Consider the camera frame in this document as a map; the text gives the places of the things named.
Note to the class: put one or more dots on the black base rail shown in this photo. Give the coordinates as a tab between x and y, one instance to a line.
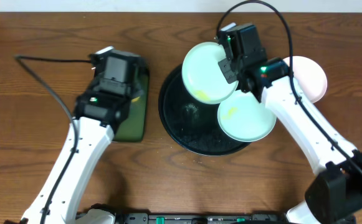
180	217

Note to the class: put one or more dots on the round black serving tray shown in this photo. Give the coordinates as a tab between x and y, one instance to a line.
190	123

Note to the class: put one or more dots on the mint green plate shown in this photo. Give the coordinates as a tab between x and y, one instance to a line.
202	75
244	119

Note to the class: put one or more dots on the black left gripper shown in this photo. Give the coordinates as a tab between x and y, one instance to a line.
141	74

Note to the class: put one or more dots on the pale pink plate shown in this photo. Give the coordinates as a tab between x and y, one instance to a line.
312	80

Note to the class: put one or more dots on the green and yellow sponge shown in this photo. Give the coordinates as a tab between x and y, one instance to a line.
135	99

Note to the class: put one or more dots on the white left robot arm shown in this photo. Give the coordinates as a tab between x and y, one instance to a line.
111	109

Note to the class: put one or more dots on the mint green plate front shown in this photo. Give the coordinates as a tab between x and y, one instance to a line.
244	119

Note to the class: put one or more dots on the black rectangular water tray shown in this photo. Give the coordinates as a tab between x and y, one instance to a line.
133	128

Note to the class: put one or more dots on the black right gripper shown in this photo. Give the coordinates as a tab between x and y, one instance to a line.
228	70

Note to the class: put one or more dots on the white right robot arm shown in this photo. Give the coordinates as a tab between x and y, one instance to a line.
289	88

